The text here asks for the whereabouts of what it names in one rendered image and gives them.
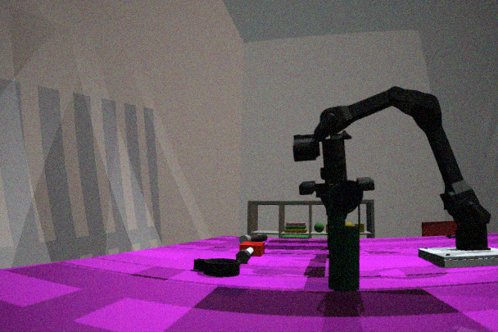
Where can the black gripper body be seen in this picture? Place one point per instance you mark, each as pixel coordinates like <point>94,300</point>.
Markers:
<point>334,173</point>

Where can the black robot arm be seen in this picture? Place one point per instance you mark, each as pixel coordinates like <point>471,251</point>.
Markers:
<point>459,198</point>

